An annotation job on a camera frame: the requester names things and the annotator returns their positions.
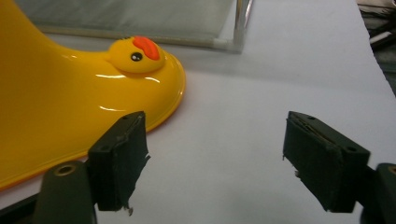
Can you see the chrome metal bar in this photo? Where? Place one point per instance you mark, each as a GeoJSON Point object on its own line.
{"type": "Point", "coordinates": [242, 21]}

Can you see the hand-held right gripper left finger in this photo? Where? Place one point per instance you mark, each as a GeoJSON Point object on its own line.
{"type": "Point", "coordinates": [115, 168]}

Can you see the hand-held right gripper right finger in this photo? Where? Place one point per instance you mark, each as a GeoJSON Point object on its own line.
{"type": "Point", "coordinates": [317, 165]}

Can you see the yellow duck-shaped plastic basin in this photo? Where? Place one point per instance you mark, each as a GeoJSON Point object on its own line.
{"type": "Point", "coordinates": [62, 93]}

